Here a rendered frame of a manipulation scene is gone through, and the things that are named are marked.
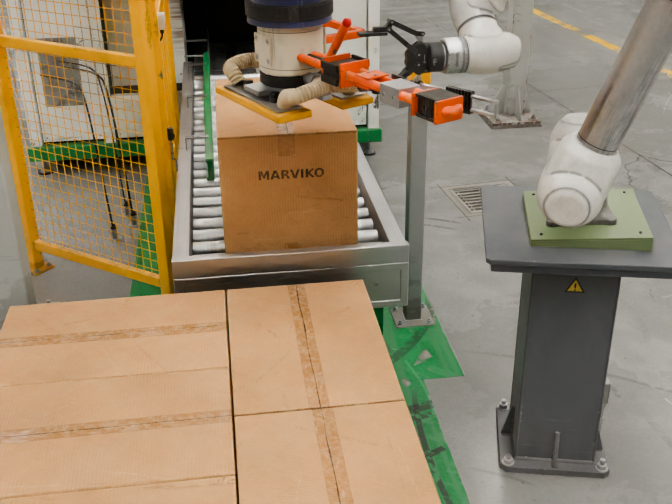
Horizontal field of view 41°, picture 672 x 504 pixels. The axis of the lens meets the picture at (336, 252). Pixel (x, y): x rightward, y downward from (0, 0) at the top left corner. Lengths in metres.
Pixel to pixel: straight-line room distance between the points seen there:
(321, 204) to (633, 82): 0.99
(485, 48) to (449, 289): 1.58
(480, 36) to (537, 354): 0.90
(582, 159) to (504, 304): 1.53
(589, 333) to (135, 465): 1.28
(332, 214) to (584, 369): 0.85
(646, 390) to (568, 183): 1.24
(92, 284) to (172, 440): 1.92
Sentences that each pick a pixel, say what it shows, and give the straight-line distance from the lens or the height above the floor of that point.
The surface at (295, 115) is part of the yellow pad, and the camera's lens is 2.24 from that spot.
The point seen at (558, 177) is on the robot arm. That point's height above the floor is 0.99.
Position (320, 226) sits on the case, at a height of 0.65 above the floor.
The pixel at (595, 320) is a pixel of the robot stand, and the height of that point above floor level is 0.51.
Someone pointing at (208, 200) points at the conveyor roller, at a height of 0.55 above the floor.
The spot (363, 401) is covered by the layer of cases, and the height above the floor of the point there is 0.54.
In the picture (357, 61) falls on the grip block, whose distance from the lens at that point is 2.16.
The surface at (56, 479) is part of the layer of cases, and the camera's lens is 1.98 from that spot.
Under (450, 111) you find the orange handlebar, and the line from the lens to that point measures 1.88.
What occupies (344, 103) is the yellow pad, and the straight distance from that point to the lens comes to 2.32.
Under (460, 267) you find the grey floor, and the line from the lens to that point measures 3.87.
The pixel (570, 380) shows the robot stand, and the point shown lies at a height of 0.31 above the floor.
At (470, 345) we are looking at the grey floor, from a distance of 3.33.
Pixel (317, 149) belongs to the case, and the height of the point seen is 0.90.
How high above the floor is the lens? 1.78
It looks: 27 degrees down
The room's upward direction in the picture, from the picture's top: 1 degrees counter-clockwise
